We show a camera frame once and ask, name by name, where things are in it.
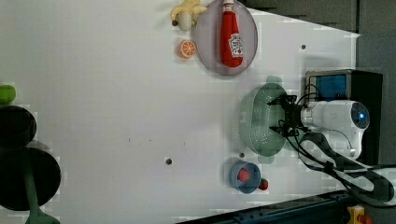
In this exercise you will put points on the toy orange half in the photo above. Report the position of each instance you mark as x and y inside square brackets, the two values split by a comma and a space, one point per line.
[186, 49]

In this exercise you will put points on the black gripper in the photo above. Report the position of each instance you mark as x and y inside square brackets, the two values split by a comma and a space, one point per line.
[292, 115]

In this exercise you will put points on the toy strawberry in bowl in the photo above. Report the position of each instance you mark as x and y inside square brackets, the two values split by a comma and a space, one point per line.
[243, 175]

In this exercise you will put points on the small black pot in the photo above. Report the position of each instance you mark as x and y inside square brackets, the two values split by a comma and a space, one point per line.
[17, 126]

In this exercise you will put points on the toy strawberry on table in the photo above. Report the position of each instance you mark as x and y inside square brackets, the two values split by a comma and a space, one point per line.
[264, 184]

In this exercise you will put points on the large black pan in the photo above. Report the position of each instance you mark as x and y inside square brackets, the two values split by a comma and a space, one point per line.
[46, 172]

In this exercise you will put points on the grey round plate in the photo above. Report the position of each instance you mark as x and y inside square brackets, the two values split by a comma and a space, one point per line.
[207, 38]

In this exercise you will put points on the mint green plastic strainer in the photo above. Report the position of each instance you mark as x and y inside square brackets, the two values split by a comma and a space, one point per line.
[256, 119]

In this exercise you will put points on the red ketchup bottle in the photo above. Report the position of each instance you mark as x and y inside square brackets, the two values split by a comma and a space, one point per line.
[231, 47]

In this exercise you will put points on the green spatula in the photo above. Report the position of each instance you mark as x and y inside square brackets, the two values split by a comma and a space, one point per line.
[36, 215]

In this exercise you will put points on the blue metal frame rail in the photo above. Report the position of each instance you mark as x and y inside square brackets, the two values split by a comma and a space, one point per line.
[326, 208]

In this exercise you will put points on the black silver toaster oven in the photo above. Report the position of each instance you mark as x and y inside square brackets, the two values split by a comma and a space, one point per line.
[355, 85]

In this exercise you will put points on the green toy fruit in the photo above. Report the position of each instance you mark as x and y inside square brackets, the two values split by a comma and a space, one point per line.
[7, 94]

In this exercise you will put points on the blue small bowl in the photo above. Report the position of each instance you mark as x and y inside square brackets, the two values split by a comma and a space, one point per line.
[254, 181]

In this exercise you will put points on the toy peeled banana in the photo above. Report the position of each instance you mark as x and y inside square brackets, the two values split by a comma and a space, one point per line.
[185, 14]

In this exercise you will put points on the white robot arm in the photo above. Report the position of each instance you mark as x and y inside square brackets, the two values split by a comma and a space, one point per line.
[327, 136]

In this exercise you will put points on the yellow emergency stop button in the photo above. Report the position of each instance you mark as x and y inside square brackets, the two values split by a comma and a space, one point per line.
[358, 216]

